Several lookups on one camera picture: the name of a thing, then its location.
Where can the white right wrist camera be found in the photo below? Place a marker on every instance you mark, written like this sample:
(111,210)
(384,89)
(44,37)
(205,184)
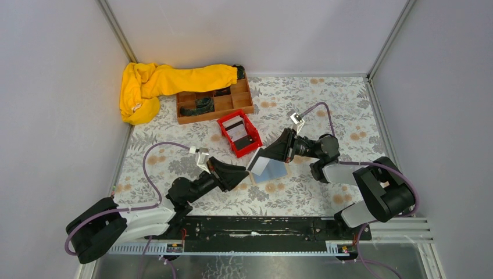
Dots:
(298,121)

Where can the beige card holder wallet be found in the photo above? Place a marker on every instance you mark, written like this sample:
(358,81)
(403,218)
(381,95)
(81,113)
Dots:
(274,170)

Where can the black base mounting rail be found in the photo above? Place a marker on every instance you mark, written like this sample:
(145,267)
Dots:
(247,234)

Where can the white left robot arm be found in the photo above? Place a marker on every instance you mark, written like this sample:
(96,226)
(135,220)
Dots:
(106,223)

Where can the red plastic bin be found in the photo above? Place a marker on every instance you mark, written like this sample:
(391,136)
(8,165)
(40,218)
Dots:
(250,128)

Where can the white card with magnetic stripe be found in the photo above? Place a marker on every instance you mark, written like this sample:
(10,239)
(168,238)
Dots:
(258,162)

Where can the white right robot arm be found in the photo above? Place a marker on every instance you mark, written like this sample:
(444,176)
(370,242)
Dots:
(385,191)

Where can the yellow cloth garment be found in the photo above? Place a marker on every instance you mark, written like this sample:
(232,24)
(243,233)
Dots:
(143,84)

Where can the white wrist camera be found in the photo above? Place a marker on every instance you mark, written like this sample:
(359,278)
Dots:
(201,157)
(298,121)

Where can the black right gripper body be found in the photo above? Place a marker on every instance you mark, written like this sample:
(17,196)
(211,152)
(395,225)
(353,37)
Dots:
(289,144)

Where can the wooden compartment tray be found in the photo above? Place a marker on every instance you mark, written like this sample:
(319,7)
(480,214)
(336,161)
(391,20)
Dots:
(239,98)

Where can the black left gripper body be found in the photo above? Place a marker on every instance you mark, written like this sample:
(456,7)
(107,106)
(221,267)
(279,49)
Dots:
(215,173)

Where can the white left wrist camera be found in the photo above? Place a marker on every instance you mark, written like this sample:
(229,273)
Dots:
(201,157)

